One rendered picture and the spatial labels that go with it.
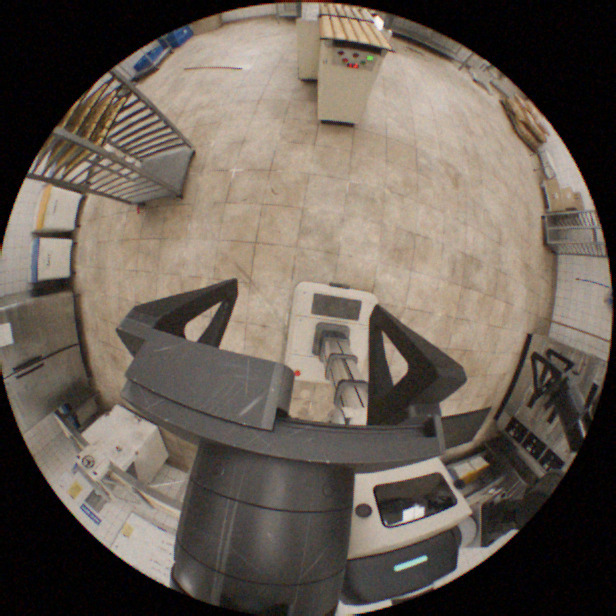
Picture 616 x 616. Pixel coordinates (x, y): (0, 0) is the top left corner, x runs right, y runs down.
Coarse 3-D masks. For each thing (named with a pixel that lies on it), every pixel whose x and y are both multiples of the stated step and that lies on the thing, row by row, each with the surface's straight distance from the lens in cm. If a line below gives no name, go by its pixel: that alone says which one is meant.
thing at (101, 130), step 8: (120, 104) 148; (112, 112) 150; (104, 120) 153; (112, 120) 144; (96, 128) 156; (104, 128) 144; (96, 136) 145; (104, 136) 137; (96, 144) 135; (80, 152) 160; (88, 152) 143; (72, 160) 171
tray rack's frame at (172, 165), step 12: (156, 156) 218; (168, 156) 205; (180, 156) 194; (108, 168) 205; (144, 168) 222; (156, 168) 207; (168, 168) 195; (180, 168) 185; (36, 180) 178; (48, 180) 177; (60, 180) 180; (168, 180) 187; (180, 180) 178; (96, 192) 193; (156, 192) 191; (168, 192) 181; (132, 204) 215
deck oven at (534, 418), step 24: (528, 336) 353; (528, 360) 347; (552, 360) 329; (576, 360) 322; (600, 360) 321; (528, 384) 347; (600, 384) 320; (504, 408) 368; (528, 408) 345; (552, 408) 333; (504, 432) 372; (528, 432) 353; (552, 432) 340; (528, 456) 359; (552, 456) 347
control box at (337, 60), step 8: (336, 48) 143; (344, 48) 145; (336, 56) 144; (344, 56) 144; (352, 56) 145; (360, 56) 145; (376, 56) 145; (336, 64) 147; (344, 64) 148; (352, 64) 147; (360, 64) 148; (368, 64) 148
